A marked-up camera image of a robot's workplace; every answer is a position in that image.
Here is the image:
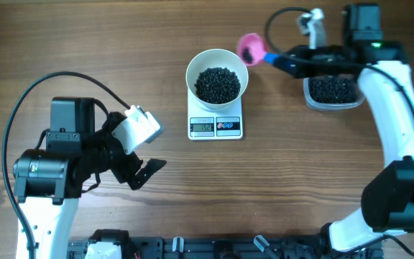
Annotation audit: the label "left black camera cable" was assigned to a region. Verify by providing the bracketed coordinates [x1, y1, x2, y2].
[1, 71, 132, 259]

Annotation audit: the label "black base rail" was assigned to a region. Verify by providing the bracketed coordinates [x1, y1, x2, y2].
[66, 228, 384, 259]

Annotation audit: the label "black beans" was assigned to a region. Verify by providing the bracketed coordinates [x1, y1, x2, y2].
[241, 47, 254, 64]
[308, 76, 358, 104]
[195, 67, 241, 104]

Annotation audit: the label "clear plastic container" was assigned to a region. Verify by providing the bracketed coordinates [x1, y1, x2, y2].
[303, 74, 365, 111]

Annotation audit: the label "white bowl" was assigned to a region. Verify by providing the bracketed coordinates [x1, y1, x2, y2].
[185, 49, 249, 111]

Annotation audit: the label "black camera cable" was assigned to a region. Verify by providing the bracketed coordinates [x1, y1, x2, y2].
[1, 71, 132, 259]
[264, 6, 414, 258]

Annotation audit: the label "white digital kitchen scale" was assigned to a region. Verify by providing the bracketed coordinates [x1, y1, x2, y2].
[188, 92, 244, 141]

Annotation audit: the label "black beans in bowl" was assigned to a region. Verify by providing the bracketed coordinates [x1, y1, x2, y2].
[195, 67, 241, 104]

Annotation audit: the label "right black camera cable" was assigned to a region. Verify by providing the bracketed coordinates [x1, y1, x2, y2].
[264, 6, 414, 258]

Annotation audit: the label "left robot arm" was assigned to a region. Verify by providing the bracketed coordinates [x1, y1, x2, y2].
[14, 97, 166, 258]

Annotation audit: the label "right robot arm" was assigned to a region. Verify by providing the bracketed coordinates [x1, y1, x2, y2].
[271, 3, 414, 258]

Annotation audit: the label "pink scoop blue handle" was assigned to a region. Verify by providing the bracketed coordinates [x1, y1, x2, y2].
[236, 33, 279, 66]

